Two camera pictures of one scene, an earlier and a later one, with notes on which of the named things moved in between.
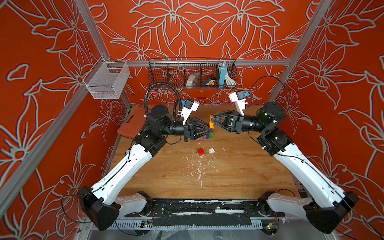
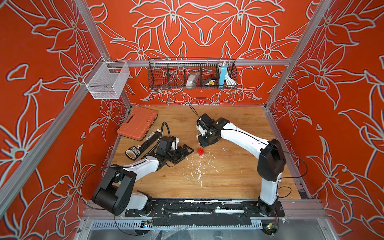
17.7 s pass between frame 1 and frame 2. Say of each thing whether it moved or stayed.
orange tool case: stayed
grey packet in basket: stayed
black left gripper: moved
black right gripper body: moved
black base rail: stayed
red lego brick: stayed
